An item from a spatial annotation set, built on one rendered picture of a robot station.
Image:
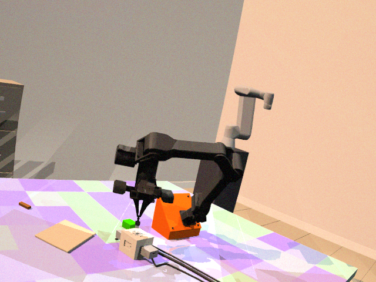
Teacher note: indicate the small green block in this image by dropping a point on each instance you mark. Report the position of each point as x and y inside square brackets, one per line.
[128, 224]

